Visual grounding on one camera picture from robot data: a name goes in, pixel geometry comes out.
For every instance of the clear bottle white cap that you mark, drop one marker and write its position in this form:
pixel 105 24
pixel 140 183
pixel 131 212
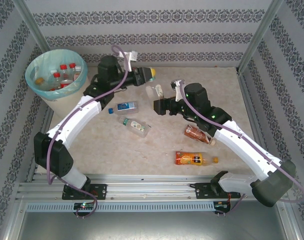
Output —
pixel 152 92

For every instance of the brown chocolate drink bottle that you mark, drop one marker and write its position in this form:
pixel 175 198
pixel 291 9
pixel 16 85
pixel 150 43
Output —
pixel 195 133

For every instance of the clear bottle blue cap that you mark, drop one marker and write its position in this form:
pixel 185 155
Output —
pixel 124 107

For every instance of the clear bottle green white label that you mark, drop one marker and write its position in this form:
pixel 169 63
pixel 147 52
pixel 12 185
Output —
pixel 137 127

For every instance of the orange juice bottle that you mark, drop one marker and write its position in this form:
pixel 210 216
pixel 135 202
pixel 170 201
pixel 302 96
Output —
pixel 189 159

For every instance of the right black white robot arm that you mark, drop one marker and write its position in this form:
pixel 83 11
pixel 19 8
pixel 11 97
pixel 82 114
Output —
pixel 247 147

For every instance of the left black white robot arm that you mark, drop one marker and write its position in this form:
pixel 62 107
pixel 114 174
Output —
pixel 77 117

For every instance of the white bin with green liner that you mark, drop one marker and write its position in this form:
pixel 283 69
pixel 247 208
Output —
pixel 33 67

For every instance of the right controller board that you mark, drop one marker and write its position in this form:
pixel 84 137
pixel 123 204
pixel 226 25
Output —
pixel 222 205

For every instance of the controller board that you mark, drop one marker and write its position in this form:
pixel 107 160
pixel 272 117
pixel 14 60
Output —
pixel 84 205
pixel 222 205

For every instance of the left controller board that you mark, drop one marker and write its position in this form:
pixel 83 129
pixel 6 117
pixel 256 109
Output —
pixel 84 205

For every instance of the grey metal sheet panel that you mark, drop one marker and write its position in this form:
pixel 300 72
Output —
pixel 152 227

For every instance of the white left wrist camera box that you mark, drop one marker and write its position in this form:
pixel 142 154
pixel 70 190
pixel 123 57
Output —
pixel 132 56

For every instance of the aluminium table side rail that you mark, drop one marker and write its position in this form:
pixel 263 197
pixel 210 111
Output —
pixel 245 95
pixel 45 120

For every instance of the aluminium frame post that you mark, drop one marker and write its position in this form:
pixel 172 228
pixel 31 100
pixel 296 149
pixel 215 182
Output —
pixel 260 32
pixel 34 27

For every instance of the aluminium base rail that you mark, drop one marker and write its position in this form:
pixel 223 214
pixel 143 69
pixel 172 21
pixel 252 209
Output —
pixel 152 190

